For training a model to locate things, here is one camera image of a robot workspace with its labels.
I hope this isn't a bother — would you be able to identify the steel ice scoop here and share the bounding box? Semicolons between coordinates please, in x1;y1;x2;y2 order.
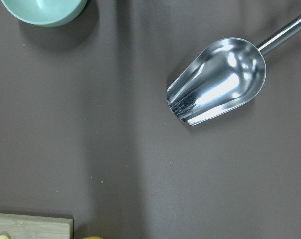
167;15;301;126

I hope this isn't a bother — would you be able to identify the upper whole lemon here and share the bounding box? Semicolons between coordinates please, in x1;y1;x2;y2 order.
81;236;105;239

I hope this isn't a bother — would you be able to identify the mint green bowl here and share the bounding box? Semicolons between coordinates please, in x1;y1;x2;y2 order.
2;0;87;27

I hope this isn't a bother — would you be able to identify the bamboo cutting board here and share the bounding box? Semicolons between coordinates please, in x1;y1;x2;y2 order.
0;213;74;239

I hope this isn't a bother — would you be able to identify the yellow plastic knife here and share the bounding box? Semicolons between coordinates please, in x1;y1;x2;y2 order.
0;235;10;239

